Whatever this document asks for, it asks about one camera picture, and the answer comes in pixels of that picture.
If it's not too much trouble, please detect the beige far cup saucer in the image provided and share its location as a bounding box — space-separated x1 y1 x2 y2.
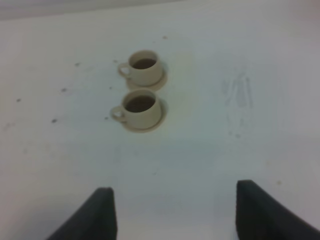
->
125 70 168 92

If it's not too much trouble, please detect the beige near teacup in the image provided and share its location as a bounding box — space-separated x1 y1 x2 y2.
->
110 88 163 130

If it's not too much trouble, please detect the beige near cup saucer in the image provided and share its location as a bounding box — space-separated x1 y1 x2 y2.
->
121 99 168 134

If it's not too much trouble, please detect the beige teacup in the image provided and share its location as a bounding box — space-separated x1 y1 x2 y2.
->
110 88 163 130
117 50 164 87

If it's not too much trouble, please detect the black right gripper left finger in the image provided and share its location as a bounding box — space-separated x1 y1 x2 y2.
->
48 187 118 240

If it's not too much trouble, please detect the beige far teacup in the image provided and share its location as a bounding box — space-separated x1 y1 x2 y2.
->
117 50 164 87

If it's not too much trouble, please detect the beige cup saucer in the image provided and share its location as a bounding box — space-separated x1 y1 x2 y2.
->
125 70 168 92
121 99 168 134

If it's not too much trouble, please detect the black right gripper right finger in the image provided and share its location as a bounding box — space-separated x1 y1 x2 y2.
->
235 180 320 240

